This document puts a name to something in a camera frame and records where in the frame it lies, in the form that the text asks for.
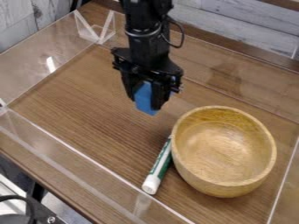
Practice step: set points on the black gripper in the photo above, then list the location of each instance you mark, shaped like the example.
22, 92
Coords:
144, 62

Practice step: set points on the blue block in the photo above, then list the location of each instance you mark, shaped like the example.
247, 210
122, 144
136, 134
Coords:
143, 96

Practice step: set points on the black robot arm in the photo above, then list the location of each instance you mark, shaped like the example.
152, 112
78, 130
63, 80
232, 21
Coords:
146, 13

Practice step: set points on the brown wooden bowl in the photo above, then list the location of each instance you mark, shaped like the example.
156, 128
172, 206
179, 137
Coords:
223, 151

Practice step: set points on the white green marker pen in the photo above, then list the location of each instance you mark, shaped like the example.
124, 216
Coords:
155, 176

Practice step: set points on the clear acrylic tray wall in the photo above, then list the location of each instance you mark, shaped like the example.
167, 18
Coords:
75, 134

